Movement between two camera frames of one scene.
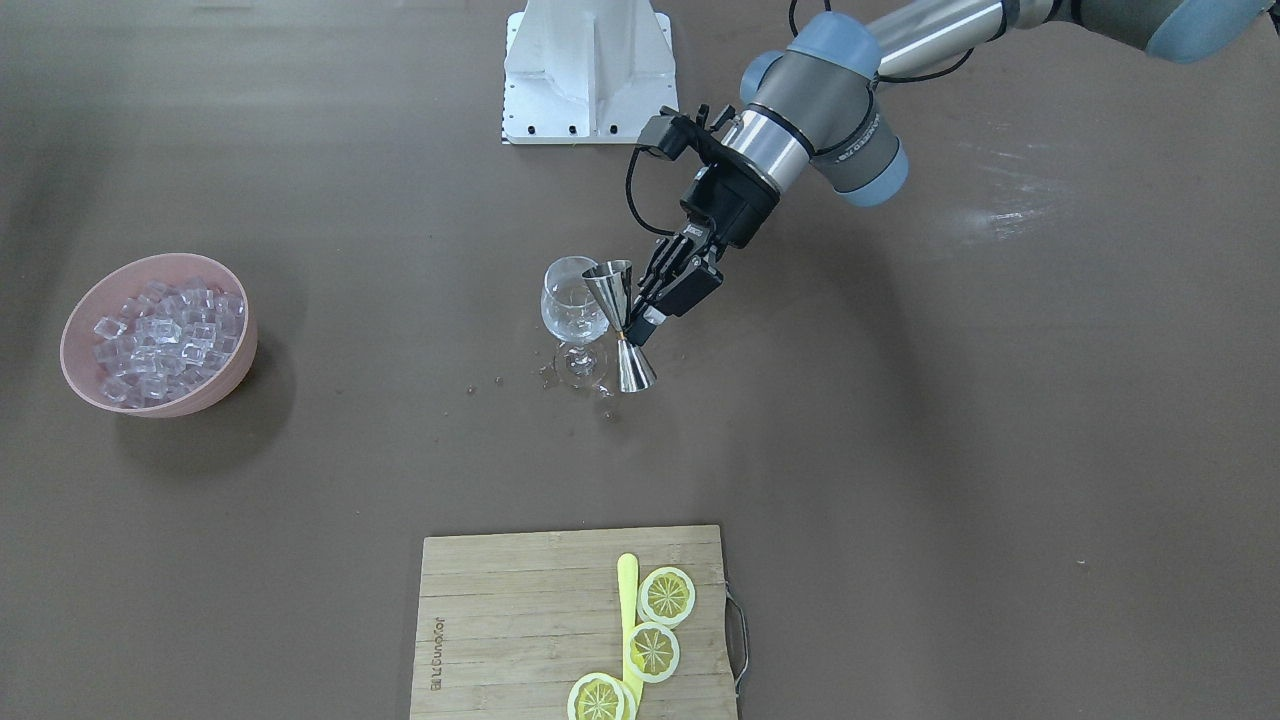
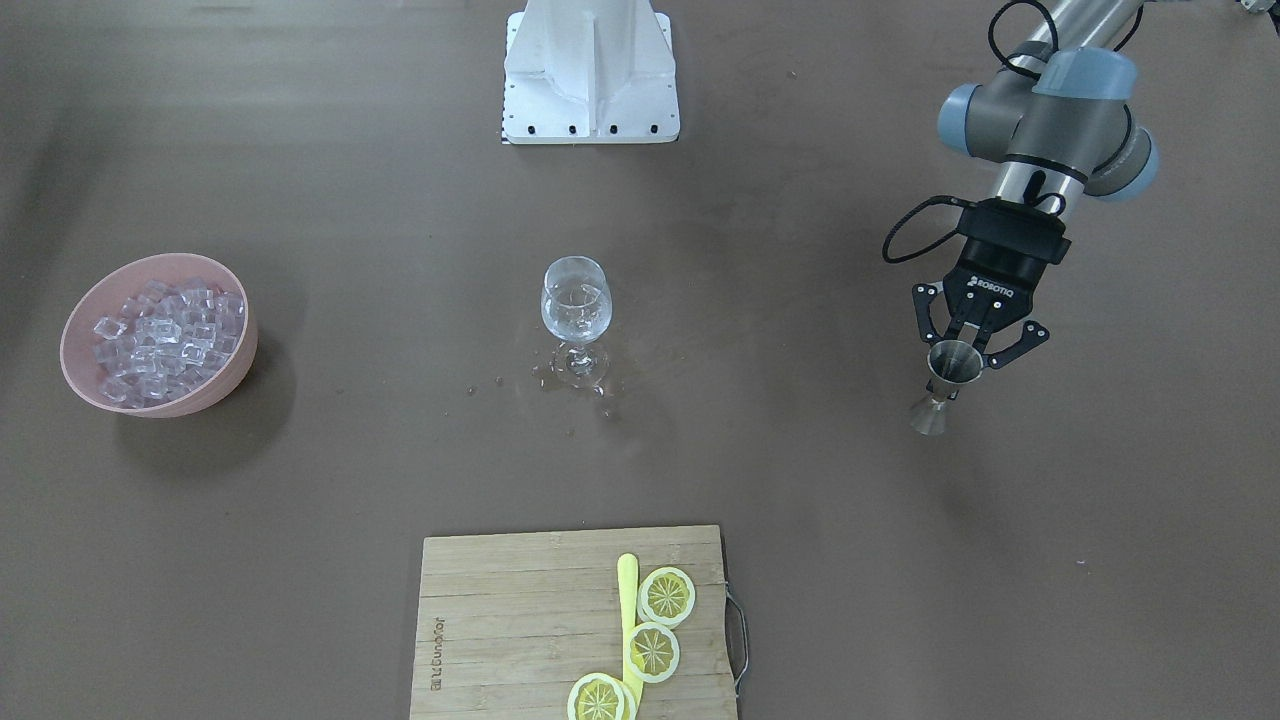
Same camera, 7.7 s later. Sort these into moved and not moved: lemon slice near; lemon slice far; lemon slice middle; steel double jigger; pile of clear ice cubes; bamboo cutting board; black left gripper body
Moved: black left gripper body; steel double jigger
Not moved: pile of clear ice cubes; bamboo cutting board; lemon slice far; lemon slice middle; lemon slice near
